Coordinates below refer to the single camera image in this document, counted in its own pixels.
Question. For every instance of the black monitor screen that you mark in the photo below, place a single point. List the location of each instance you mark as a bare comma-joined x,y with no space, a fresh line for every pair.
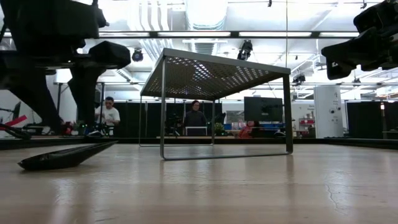
262,109

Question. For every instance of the person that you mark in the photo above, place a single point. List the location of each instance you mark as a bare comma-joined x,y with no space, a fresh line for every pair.
248,130
195,119
109,115

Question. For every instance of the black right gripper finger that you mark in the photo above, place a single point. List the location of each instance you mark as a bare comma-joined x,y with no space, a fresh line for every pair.
360,49

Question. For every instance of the black background robot arm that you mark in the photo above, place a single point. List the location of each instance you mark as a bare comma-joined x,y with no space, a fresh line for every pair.
69,129

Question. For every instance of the black teardrop plate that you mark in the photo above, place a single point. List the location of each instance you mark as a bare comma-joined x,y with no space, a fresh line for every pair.
62,157

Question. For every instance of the grey perforated metal shelf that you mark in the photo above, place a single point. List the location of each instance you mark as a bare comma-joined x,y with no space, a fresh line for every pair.
202,77

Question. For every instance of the black aluminium table frame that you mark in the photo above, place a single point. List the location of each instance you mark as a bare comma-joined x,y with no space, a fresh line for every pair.
217,140

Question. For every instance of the small potted plant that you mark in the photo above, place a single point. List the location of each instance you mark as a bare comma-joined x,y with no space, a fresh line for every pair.
219,128

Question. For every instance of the black overhead light bar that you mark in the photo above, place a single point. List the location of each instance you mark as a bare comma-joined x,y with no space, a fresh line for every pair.
233,34

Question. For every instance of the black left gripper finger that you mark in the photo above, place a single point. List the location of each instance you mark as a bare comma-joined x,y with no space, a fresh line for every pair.
34,90
87,93

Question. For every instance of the black room divider panel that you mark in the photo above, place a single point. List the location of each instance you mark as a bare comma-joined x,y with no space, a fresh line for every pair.
363,119
130,121

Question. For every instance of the white pillar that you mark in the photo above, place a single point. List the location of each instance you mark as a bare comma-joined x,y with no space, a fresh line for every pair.
328,112

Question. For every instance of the black ceiling spotlight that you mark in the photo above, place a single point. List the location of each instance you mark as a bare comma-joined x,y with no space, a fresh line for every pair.
245,49
299,79
137,56

